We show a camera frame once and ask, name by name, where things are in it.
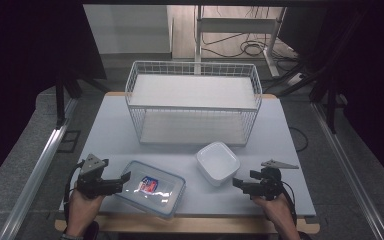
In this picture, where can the black square floor plate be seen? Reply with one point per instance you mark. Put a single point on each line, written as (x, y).
(69, 141)

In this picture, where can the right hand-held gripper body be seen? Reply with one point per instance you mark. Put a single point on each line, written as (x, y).
(269, 181)

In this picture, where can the black metal stand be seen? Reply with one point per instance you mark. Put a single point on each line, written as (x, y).
(60, 100)
(330, 96)

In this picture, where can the black curtain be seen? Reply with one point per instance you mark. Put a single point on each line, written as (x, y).
(376, 83)
(20, 83)

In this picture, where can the white cabinet panel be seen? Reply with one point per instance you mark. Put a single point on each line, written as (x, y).
(126, 30)

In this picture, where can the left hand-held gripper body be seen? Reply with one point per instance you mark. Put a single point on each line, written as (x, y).
(91, 178)

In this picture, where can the white square bowl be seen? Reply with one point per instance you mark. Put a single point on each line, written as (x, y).
(217, 162)

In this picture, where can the aluminium floor rail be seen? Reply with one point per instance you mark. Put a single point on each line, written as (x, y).
(350, 173)
(36, 173)

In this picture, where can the white metal desk frame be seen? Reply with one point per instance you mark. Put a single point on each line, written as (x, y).
(235, 25)

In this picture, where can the clear blue-rimmed plastic container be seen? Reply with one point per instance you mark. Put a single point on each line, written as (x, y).
(151, 188)

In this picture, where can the person's left hand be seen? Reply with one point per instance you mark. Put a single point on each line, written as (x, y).
(82, 206)

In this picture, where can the person's right hand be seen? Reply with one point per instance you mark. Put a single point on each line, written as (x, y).
(276, 210)

